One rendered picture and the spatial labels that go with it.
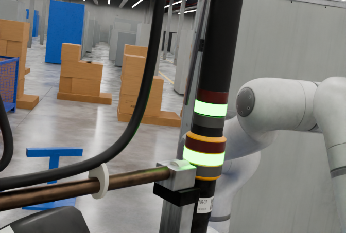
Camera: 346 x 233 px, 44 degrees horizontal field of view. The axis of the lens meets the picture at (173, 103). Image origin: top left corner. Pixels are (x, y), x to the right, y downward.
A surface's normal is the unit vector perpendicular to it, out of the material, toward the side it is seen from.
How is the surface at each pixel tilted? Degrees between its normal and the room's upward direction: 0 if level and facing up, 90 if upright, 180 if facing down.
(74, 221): 40
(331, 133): 87
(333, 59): 90
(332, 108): 81
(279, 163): 90
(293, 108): 90
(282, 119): 112
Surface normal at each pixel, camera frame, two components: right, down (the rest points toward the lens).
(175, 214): -0.71, 0.01
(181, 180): 0.69, 0.20
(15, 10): 0.15, 0.17
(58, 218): 0.68, -0.63
